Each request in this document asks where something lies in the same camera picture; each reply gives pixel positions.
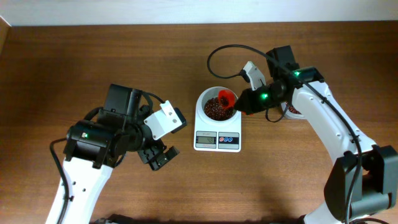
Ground orange plastic measuring scoop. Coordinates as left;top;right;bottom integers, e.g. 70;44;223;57
218;89;254;115

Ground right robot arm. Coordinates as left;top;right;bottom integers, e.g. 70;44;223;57
234;45;397;223

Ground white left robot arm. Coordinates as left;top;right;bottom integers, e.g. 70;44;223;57
46;84;187;223

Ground white digital kitchen scale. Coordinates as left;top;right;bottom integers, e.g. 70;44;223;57
193;91;242;152

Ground red beans in bowl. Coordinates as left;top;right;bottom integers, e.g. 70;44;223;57
204;96;234;121

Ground white round bowl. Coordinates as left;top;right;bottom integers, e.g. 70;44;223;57
200;86;237;121

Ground clear plastic container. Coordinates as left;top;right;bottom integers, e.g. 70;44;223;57
281;102;305;119

